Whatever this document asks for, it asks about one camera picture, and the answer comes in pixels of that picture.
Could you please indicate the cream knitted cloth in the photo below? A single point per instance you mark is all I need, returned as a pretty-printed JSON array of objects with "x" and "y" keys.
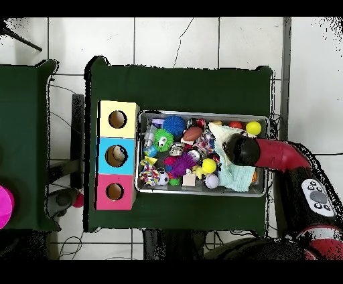
[{"x": 218, "y": 134}]

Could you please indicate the mint green knitted cloth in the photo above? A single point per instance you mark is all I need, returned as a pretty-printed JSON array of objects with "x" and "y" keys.
[{"x": 235, "y": 179}]

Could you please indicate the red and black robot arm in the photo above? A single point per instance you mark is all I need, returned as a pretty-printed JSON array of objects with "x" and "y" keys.
[{"x": 278, "y": 155}]

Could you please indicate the silver mesh bin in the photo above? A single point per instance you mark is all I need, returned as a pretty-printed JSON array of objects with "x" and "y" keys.
[{"x": 150, "y": 191}]

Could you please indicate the wooden three-hole box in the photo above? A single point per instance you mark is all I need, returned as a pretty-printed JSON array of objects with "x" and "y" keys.
[{"x": 103, "y": 160}]

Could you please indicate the green spiky toy with eyes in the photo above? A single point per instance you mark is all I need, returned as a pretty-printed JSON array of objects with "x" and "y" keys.
[{"x": 160, "y": 136}]

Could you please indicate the blue spiky ball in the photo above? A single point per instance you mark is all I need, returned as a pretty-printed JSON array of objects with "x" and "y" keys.
[{"x": 174, "y": 124}]

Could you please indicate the brown toy football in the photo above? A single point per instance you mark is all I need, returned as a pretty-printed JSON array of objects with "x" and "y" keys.
[{"x": 193, "y": 133}]

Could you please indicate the purple spiky ball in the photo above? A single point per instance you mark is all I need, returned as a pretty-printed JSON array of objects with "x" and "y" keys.
[{"x": 183, "y": 166}]

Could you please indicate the small soccer ball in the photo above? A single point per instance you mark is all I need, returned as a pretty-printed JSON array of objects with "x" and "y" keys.
[{"x": 163, "y": 178}]

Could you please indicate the dark green tablecloth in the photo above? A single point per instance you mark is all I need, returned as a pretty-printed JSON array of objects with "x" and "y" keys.
[
  {"x": 174, "y": 88},
  {"x": 24, "y": 107}
]

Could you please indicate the tall black object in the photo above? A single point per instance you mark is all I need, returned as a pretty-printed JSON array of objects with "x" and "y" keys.
[{"x": 77, "y": 134}]

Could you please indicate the small red ball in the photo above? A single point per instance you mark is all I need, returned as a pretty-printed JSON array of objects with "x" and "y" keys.
[{"x": 78, "y": 200}]

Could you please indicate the dark grey rounded object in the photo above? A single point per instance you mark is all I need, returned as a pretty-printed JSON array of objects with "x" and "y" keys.
[{"x": 61, "y": 201}]

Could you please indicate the black rod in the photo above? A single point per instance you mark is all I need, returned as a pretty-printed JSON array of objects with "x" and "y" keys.
[{"x": 24, "y": 40}]

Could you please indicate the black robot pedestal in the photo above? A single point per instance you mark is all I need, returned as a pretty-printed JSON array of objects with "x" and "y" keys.
[{"x": 174, "y": 243}]

